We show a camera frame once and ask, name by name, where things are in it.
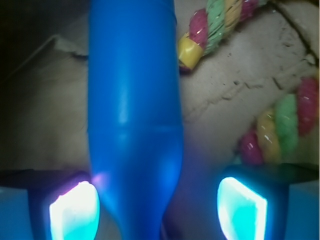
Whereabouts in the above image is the blue plastic bottle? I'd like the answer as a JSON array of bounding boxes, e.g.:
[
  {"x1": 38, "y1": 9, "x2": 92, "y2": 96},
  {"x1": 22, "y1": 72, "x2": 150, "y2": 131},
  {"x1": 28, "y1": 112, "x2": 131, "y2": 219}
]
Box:
[{"x1": 87, "y1": 0, "x2": 184, "y2": 240}]

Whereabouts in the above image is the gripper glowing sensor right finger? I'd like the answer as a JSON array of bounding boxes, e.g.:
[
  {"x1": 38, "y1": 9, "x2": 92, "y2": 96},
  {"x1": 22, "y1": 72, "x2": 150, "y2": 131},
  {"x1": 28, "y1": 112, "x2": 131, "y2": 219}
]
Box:
[{"x1": 216, "y1": 163, "x2": 320, "y2": 240}]

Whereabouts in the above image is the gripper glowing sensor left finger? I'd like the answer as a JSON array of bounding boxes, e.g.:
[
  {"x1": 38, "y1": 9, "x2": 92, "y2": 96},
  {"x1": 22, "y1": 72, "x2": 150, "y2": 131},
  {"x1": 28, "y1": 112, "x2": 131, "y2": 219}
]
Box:
[{"x1": 0, "y1": 169, "x2": 100, "y2": 240}]

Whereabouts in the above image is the multicolour twisted rope toy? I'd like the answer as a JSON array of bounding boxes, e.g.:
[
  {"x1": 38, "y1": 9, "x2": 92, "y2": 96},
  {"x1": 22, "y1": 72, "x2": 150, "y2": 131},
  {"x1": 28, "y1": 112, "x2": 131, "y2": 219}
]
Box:
[{"x1": 178, "y1": 0, "x2": 320, "y2": 165}]

